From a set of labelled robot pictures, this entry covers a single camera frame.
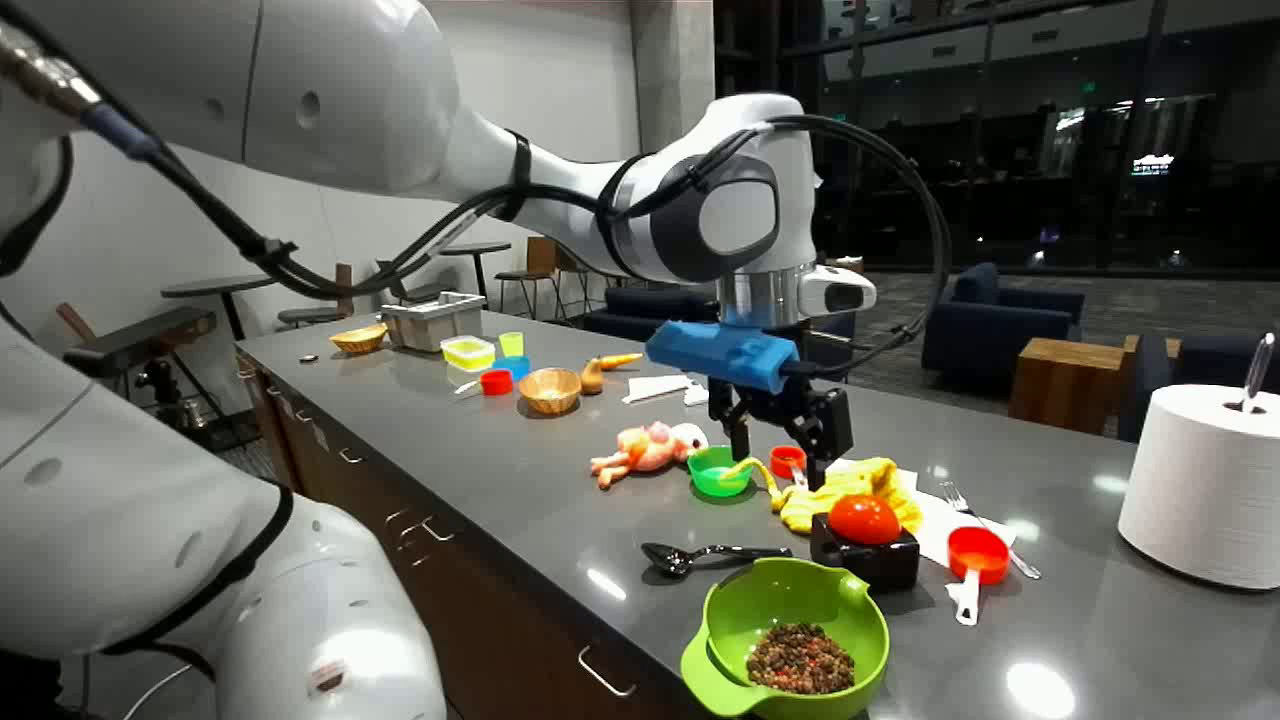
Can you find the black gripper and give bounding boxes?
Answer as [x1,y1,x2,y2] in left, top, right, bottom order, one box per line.
[705,357,854,492]

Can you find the yellow crochet cloth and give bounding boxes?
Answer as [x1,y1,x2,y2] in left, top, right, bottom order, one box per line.
[743,450,927,539]

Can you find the white folded cloth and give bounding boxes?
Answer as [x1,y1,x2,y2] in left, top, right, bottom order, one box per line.
[620,371,695,407]

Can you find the small red measuring cup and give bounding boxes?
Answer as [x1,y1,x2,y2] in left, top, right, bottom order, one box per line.
[450,367,520,398]
[765,443,813,483]

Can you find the red tomato ball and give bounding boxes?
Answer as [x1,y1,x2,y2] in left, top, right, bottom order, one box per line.
[829,492,906,550]

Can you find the black scoop spoon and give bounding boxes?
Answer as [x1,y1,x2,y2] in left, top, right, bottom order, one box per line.
[637,535,796,584]

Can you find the white paper sheet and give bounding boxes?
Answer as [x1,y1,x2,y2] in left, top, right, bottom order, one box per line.
[815,457,1044,584]

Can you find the small wooden figure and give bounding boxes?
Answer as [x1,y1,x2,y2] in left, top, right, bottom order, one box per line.
[581,347,648,395]

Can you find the brown food bits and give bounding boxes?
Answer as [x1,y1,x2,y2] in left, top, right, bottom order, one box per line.
[740,621,860,695]

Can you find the wooden bowl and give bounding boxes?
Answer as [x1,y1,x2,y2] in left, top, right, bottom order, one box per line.
[514,362,589,420]

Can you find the dark blue armchair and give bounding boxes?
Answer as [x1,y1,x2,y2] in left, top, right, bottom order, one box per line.
[916,258,1088,395]

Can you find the small blue green cup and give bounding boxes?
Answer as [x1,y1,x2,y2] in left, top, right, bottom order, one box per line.
[497,328,533,384]

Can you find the wooden cube side table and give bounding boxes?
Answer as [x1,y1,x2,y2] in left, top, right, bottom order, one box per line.
[1006,332,1133,436]

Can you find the wooden chair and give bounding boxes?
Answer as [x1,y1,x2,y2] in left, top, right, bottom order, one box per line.
[492,233,593,316]

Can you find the yellow plastic container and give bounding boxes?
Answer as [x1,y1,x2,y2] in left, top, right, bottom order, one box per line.
[435,332,501,376]

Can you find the round dark table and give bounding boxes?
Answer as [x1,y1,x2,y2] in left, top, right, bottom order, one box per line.
[435,237,514,304]
[156,271,277,345]

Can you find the metal pan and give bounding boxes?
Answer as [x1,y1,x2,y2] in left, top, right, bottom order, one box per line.
[381,288,489,357]

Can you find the dark wood cabinet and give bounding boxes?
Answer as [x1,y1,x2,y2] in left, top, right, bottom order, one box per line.
[235,350,695,720]

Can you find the white paper towel roll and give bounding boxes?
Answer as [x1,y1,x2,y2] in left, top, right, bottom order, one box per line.
[1116,380,1280,595]

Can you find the small yellow bowl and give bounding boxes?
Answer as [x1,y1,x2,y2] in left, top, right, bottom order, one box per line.
[329,321,391,360]

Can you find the metal towel holder rod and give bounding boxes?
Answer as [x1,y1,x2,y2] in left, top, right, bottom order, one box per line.
[1230,328,1280,415]

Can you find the green bowl with handle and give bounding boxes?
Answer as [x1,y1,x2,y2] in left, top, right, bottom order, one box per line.
[675,550,894,720]

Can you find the red cup white handle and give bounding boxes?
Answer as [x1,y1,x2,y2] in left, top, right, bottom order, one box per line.
[942,523,1014,632]

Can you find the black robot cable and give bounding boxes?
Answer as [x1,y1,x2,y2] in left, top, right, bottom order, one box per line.
[0,17,956,384]

